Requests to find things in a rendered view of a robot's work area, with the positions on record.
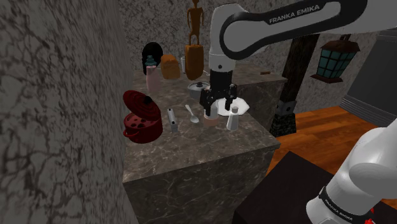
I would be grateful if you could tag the dark grey door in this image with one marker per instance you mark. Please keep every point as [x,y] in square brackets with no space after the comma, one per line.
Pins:
[375,80]

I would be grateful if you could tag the dark wooden post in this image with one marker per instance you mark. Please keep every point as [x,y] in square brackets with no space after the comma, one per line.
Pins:
[297,68]

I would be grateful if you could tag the silver spoon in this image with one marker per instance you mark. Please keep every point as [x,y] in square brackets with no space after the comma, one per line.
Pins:
[193,118]

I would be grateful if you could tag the white plate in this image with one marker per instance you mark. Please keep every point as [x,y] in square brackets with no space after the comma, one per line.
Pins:
[240,107]

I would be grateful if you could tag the teal glass lantern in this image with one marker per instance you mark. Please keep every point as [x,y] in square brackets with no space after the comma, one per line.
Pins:
[335,60]

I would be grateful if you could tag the small brown flat object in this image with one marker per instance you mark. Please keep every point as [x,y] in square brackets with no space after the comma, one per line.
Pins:
[265,73]

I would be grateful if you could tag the black round board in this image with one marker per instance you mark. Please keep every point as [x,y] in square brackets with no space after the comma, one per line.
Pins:
[152,49]

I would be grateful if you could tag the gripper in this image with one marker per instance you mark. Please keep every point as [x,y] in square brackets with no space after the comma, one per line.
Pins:
[221,80]

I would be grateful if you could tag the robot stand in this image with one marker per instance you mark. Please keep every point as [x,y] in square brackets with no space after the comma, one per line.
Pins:
[279,192]

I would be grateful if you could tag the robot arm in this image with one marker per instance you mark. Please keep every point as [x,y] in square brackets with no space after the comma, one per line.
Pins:
[310,21]

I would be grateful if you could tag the pink bottle with teal cap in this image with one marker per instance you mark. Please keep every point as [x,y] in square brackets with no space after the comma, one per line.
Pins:
[153,79]

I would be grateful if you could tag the small silver lidded pot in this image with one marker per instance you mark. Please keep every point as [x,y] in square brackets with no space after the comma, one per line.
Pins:
[195,88]

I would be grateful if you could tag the brown figure statue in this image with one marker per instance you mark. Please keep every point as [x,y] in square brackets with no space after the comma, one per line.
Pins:
[194,59]

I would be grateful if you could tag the red pot lid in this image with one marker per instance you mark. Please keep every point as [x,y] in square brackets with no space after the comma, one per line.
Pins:
[141,104]

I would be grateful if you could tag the red cooking pot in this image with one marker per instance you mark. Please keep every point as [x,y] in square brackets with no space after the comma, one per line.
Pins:
[144,131]

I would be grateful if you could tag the white shaker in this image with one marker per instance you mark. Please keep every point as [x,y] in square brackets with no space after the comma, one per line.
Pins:
[232,121]

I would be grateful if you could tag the brown bread loaf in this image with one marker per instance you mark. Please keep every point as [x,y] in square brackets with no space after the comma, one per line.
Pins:
[170,66]

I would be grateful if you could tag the pink shaker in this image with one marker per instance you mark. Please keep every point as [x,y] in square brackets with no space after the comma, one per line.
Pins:
[211,121]

